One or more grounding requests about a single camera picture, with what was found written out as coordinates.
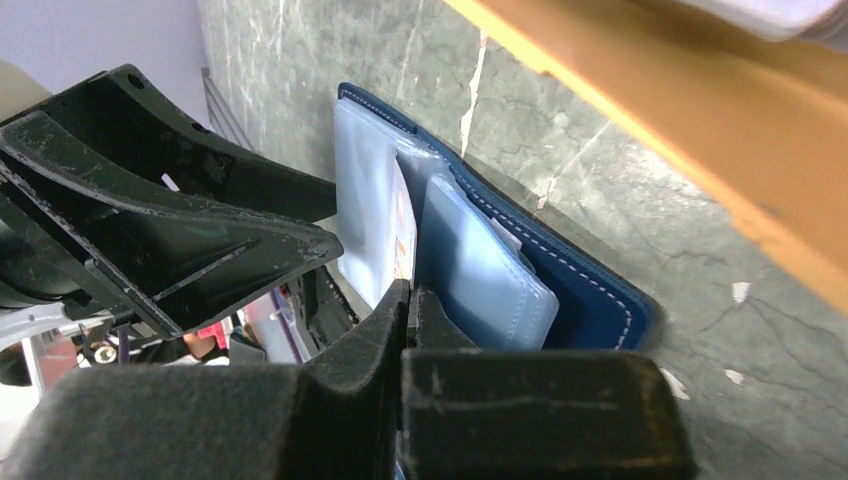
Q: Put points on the navy blue card holder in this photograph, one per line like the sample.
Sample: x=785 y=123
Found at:
x=505 y=280

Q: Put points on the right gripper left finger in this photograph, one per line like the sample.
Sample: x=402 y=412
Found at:
x=331 y=418

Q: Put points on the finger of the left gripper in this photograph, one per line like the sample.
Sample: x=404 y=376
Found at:
x=80 y=231
x=125 y=118

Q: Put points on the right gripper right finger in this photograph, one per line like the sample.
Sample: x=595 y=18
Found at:
x=469 y=413

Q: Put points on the orange oval tray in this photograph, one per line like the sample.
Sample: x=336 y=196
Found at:
x=759 y=125

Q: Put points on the silver VIP card stack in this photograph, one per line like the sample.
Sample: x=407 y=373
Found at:
x=788 y=16

